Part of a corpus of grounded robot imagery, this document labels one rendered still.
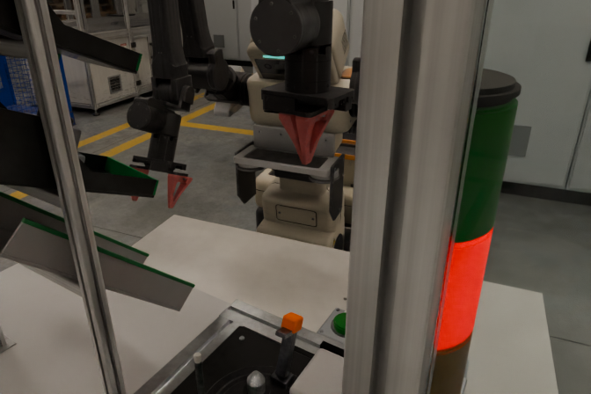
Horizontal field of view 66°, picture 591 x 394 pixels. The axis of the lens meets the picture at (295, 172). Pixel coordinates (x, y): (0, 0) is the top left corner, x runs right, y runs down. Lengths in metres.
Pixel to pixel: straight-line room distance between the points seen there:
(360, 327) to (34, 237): 0.44
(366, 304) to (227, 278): 0.84
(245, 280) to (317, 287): 0.15
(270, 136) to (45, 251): 0.72
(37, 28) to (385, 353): 0.41
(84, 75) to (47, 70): 5.21
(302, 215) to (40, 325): 0.66
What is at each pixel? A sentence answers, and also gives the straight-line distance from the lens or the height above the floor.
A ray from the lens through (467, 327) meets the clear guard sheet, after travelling 0.17.
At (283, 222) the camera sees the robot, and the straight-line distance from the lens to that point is 1.30.
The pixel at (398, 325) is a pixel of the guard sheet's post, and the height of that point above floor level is 1.34.
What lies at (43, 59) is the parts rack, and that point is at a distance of 0.49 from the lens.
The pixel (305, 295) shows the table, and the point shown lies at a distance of 0.95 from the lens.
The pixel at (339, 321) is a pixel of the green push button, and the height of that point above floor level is 0.97.
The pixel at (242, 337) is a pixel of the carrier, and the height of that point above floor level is 0.97.
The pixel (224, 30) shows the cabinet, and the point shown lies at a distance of 8.52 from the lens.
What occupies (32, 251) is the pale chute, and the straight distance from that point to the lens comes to 0.57.
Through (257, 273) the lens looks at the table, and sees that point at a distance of 1.01.
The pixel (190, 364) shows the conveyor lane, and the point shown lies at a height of 0.96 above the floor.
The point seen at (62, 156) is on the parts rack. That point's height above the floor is 1.28.
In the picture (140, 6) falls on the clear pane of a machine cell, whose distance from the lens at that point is 6.30.
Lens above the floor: 1.45
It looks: 23 degrees down
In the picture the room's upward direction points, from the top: straight up
